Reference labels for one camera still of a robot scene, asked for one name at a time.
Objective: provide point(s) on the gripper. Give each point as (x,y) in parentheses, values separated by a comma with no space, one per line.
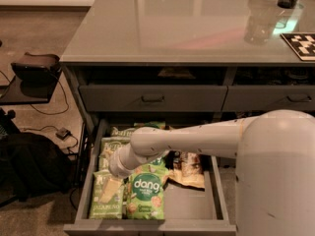
(117,165)

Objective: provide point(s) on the green Kettle jalapeno bag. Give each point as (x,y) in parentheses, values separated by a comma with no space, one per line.
(111,210)

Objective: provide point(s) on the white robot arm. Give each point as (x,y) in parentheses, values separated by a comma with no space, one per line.
(275,166)

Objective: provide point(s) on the front green Dang bag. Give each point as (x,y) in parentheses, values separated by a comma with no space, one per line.
(145,198)

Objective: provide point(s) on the green dang bag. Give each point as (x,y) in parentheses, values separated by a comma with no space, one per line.
(160,161)
(145,198)
(153,124)

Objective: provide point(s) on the middle green Dang bag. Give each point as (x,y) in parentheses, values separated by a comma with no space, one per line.
(160,161)

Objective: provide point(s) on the rear green Kettle bag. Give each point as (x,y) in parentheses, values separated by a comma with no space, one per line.
(115,132)

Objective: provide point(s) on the brown sea salt chip bag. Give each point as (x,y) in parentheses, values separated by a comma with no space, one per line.
(185,168)

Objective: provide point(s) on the rear green Dang bag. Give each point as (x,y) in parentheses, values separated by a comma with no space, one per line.
(153,124)

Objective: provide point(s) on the open grey middle drawer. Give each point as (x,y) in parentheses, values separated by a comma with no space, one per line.
(188,211)

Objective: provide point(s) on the black bag on floor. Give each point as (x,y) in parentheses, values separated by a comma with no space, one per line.
(34,165)

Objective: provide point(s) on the grey top left drawer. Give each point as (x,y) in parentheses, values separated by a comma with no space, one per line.
(152,98)

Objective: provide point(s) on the grey top right drawer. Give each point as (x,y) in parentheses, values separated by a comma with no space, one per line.
(267,98)

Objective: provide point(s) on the black power adapter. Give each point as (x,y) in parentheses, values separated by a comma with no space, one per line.
(62,133)

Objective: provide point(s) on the grey cabinet with glass top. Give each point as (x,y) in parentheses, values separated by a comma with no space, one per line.
(185,42)

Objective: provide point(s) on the small dark side table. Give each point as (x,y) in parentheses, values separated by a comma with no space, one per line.
(19,92)

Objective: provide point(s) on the black white fiducial marker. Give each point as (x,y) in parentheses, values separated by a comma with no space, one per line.
(302,44)

